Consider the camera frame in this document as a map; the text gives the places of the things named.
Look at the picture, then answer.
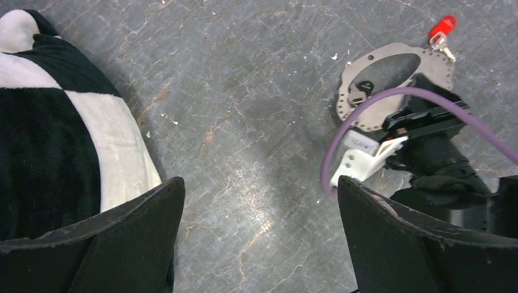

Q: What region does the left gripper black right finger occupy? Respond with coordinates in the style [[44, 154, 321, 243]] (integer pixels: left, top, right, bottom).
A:
[[337, 176, 517, 292]]

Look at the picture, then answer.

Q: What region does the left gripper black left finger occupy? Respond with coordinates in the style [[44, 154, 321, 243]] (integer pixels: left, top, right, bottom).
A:
[[1, 177, 186, 292]]

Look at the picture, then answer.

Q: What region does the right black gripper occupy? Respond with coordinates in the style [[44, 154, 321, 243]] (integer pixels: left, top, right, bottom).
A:
[[382, 73, 469, 140]]

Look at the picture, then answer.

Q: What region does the silver perforated metal plate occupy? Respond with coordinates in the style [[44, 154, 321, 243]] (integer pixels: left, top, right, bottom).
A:
[[335, 43, 454, 121]]

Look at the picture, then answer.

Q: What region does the key with black tag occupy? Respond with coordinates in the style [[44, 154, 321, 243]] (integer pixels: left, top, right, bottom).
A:
[[347, 81, 374, 107]]

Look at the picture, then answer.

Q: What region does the key with red tag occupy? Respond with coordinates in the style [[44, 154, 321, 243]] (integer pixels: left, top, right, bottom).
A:
[[428, 15, 457, 63]]

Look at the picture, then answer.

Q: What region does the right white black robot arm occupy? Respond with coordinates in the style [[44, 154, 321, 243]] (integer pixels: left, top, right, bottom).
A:
[[382, 95, 517, 238]]

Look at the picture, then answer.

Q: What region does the black white checkered blanket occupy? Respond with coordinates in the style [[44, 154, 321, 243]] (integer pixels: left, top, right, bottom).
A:
[[1, 9, 161, 241]]

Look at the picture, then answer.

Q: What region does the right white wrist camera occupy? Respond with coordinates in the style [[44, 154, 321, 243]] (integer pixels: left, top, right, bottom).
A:
[[329, 130, 409, 187]]

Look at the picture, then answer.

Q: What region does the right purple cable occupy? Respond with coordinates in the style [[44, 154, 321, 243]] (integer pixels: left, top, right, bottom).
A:
[[319, 86, 518, 198]]

